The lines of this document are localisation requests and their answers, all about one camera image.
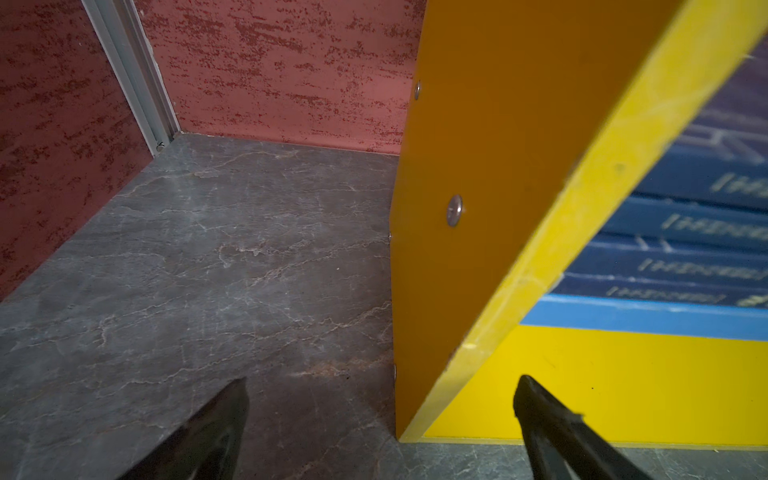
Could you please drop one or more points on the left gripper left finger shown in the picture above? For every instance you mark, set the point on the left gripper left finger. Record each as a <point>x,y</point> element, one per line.
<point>206,445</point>

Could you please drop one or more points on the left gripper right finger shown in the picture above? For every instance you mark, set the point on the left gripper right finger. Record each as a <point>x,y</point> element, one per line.
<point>559,444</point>

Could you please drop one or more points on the blue book Guiguzi label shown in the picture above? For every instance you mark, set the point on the blue book Guiguzi label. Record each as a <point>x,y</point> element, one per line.
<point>660,291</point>

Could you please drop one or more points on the blue book yellow label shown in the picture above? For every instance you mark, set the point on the blue book yellow label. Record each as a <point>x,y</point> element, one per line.
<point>689,222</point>
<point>647,258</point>

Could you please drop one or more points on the yellow pink blue bookshelf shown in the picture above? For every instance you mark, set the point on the yellow pink blue bookshelf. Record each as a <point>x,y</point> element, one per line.
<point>530,123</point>

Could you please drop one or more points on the left corner aluminium post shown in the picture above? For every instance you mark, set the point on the left corner aluminium post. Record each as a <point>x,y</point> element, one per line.
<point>119,29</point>

